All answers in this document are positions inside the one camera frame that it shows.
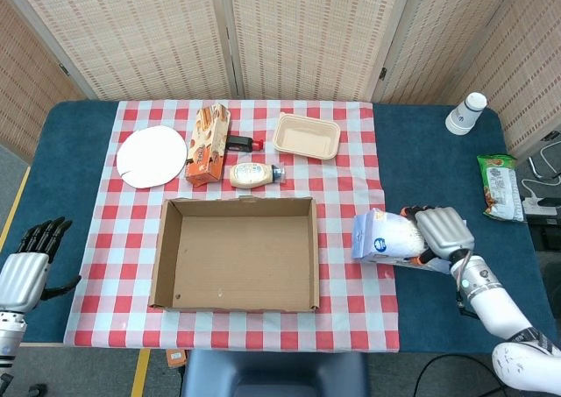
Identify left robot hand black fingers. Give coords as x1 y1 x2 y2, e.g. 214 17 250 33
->
0 216 82 314

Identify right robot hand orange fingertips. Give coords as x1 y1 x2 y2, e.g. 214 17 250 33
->
400 204 476 266

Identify white bag with blue logo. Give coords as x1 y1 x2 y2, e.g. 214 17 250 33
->
352 208 470 275

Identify cardboard box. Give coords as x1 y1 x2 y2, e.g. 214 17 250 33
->
148 196 321 313

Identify orange biscuit box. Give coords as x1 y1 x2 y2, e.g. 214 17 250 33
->
184 102 232 188

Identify dark blue table cover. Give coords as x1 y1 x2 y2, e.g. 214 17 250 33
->
2 100 554 354

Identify green snack bag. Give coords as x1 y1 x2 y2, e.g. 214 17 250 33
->
476 152 526 223

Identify white power strip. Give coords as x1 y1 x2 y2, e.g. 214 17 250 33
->
522 196 561 216

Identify beige plastic food tray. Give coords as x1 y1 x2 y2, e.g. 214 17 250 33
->
272 111 343 160

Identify white round paper plate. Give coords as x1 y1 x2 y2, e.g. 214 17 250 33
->
116 125 188 190

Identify mayonnaise squeeze bottle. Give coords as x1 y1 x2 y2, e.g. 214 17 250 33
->
229 162 287 190

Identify red white checkered tablecloth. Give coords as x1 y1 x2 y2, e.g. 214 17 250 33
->
63 99 401 353

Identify dark blue chair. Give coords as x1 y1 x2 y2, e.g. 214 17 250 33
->
180 349 370 397

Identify dark soy sauce bottle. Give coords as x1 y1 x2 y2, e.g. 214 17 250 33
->
226 136 266 152

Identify woven folding screen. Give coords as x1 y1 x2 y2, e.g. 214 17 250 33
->
0 0 561 164

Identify white cable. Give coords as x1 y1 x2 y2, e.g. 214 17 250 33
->
516 142 561 201

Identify black cable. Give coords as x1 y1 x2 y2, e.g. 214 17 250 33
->
415 352 505 397

